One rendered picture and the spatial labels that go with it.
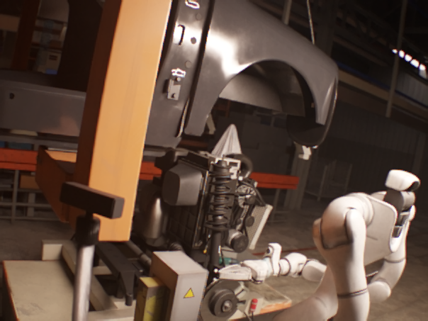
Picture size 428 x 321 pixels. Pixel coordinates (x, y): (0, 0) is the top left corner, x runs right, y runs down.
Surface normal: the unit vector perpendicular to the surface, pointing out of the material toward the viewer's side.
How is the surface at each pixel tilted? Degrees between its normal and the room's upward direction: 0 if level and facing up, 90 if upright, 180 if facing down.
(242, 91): 90
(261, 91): 90
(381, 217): 92
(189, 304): 90
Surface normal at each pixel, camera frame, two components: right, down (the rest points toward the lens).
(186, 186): 0.21, 0.17
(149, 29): 0.54, 0.22
